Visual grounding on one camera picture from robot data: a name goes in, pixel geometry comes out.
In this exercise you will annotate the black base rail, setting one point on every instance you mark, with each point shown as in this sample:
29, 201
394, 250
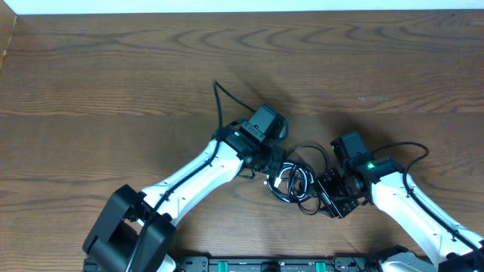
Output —
295, 264

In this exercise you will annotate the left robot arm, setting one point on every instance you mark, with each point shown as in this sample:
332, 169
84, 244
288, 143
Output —
135, 229

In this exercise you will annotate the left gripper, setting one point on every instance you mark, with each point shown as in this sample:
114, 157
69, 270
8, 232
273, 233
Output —
274, 169

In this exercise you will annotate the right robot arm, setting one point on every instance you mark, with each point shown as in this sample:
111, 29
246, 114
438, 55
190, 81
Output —
364, 179

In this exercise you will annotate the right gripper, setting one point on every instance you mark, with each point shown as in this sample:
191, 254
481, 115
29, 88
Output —
335, 209

